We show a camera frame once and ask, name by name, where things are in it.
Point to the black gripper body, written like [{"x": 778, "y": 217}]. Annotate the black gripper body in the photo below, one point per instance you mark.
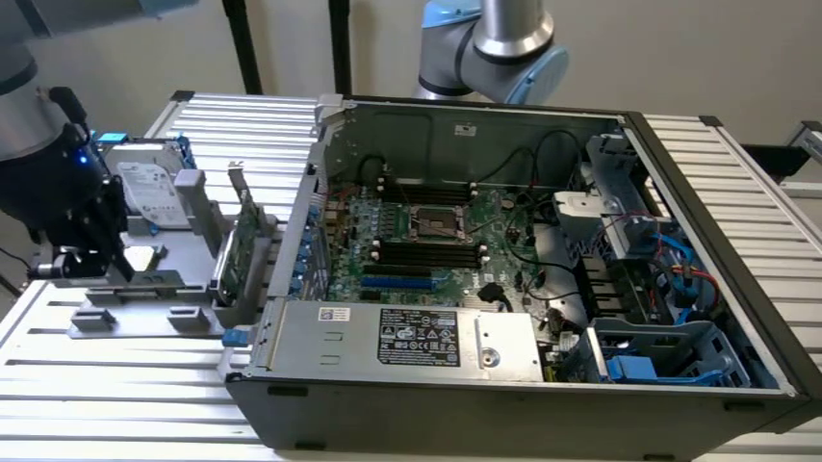
[{"x": 51, "y": 187}]

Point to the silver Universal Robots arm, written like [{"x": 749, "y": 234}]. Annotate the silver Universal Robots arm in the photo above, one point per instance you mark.
[{"x": 510, "y": 29}]

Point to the black long expansion slot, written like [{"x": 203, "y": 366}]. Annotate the black long expansion slot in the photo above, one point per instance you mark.
[{"x": 395, "y": 271}]

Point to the blue expansion slot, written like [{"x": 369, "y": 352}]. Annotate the blue expansion slot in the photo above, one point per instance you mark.
[{"x": 395, "y": 284}]

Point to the black RAM slot bank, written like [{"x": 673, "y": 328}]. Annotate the black RAM slot bank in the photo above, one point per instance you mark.
[
  {"x": 427, "y": 191},
  {"x": 427, "y": 254}
]

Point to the silver CPU chip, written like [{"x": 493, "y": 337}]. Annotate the silver CPU chip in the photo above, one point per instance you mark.
[{"x": 142, "y": 257}]

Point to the grey parts rack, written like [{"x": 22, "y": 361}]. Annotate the grey parts rack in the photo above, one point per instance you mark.
[{"x": 161, "y": 298}]

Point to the silver hard disk drive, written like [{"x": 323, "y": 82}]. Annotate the silver hard disk drive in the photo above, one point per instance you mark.
[{"x": 151, "y": 190}]

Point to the green graphics card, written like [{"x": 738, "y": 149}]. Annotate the green graphics card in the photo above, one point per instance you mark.
[{"x": 241, "y": 250}]

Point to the black tripod pole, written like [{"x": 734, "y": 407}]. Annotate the black tripod pole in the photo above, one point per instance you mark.
[
  {"x": 245, "y": 43},
  {"x": 341, "y": 43}
]

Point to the silver power supply unit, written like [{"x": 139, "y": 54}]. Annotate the silver power supply unit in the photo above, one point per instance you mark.
[{"x": 398, "y": 337}]

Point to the metal CPU socket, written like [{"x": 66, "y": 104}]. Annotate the metal CPU socket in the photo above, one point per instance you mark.
[{"x": 437, "y": 222}]

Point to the green motherboard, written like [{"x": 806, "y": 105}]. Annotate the green motherboard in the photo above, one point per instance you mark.
[{"x": 450, "y": 284}]

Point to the black open PC case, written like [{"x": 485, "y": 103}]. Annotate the black open PC case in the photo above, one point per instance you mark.
[{"x": 514, "y": 414}]

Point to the grey metal drive cage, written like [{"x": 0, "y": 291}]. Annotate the grey metal drive cage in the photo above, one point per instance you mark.
[{"x": 617, "y": 192}]

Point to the grey and blue disk bay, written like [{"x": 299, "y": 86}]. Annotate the grey and blue disk bay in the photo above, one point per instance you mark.
[{"x": 661, "y": 353}]

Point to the white grey fan duct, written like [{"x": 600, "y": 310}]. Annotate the white grey fan duct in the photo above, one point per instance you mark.
[{"x": 574, "y": 207}]

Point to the aluminium side table frame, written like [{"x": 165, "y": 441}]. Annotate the aluminium side table frame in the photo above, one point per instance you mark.
[{"x": 806, "y": 159}]

